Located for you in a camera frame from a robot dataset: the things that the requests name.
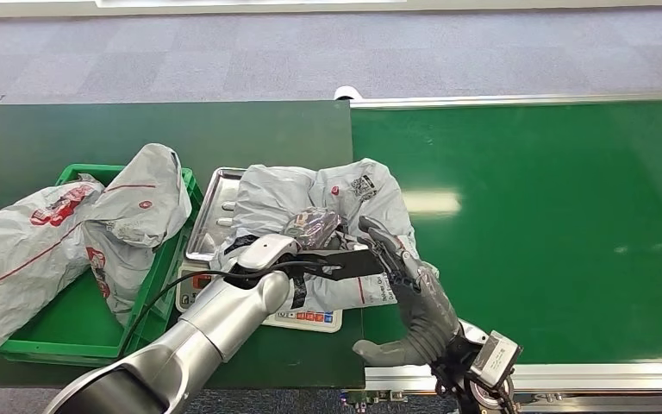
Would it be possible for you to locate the white electronic scale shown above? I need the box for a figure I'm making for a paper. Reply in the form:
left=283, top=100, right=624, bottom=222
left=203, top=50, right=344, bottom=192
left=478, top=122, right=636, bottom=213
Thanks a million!
left=175, top=260, right=344, bottom=335

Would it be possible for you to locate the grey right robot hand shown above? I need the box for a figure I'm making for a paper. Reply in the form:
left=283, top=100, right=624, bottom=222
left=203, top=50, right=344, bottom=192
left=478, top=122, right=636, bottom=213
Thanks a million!
left=353, top=216, right=464, bottom=368

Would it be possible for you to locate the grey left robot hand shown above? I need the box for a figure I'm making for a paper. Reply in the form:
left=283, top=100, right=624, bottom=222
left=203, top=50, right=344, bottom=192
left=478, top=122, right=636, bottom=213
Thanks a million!
left=282, top=206, right=347, bottom=253

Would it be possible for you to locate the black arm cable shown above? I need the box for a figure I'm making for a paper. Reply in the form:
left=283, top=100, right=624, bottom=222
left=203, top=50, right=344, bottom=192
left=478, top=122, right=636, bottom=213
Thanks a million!
left=116, top=260, right=332, bottom=355

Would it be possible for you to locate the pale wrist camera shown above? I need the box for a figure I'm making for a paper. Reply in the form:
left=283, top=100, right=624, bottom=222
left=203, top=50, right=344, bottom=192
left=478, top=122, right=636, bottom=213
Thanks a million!
left=238, top=234, right=301, bottom=273
left=467, top=329, right=523, bottom=390

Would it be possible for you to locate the green circuit board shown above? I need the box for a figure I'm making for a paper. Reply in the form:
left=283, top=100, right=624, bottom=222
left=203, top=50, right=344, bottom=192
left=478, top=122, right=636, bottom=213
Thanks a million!
left=342, top=390, right=409, bottom=412

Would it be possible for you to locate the grey courier bag red logo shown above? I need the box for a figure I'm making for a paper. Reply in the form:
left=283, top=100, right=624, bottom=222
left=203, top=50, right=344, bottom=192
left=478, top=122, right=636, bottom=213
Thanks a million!
left=0, top=179, right=107, bottom=358

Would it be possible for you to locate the green conveyor belt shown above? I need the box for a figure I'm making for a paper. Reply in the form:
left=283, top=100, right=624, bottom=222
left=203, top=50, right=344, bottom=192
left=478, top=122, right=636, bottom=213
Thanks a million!
left=351, top=99, right=662, bottom=367

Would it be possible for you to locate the steel scale tray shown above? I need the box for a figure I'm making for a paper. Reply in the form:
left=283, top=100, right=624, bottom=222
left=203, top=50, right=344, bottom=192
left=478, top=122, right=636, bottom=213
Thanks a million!
left=184, top=166, right=249, bottom=264

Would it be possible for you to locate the green plastic basket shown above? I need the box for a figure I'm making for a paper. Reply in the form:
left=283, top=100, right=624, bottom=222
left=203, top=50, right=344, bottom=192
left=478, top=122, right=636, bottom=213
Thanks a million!
left=0, top=164, right=205, bottom=367

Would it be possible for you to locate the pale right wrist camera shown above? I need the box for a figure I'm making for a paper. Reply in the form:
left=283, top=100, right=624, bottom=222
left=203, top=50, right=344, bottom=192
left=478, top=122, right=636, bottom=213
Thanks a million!
left=467, top=329, right=523, bottom=390

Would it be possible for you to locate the grey courier bag red dot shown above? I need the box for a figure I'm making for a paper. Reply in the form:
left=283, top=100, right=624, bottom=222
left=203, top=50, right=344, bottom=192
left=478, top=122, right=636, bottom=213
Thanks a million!
left=82, top=142, right=193, bottom=327

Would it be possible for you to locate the grey courier bag black print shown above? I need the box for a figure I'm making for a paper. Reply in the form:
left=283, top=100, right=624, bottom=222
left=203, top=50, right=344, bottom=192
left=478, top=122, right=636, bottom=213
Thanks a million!
left=210, top=158, right=440, bottom=312

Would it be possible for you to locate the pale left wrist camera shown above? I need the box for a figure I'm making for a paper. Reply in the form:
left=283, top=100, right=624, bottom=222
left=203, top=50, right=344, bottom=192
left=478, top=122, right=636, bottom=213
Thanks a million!
left=238, top=234, right=301, bottom=273

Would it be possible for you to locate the silver conveyor side rail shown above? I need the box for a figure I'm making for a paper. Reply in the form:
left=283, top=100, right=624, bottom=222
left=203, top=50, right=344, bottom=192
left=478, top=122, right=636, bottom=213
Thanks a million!
left=364, top=360, right=662, bottom=414
left=349, top=90, right=662, bottom=110

